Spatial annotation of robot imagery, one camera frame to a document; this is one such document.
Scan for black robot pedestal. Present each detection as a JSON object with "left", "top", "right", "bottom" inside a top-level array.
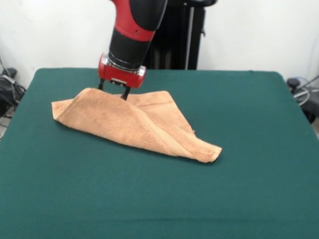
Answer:
[{"left": 144, "top": 0, "right": 217, "bottom": 70}]

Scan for dark green table cloth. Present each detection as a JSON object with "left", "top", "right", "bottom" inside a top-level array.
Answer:
[{"left": 0, "top": 67, "right": 319, "bottom": 239}]

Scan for black chair base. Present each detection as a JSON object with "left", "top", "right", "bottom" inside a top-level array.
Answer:
[{"left": 0, "top": 67, "right": 27, "bottom": 119}]

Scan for grey chair base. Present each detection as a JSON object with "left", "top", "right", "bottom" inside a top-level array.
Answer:
[{"left": 286, "top": 76, "right": 319, "bottom": 124}]

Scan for tan terry towel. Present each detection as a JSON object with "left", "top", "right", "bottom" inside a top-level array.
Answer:
[{"left": 51, "top": 87, "right": 222, "bottom": 164}]

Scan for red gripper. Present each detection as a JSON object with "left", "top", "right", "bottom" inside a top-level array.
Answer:
[{"left": 97, "top": 52, "right": 147, "bottom": 101}]

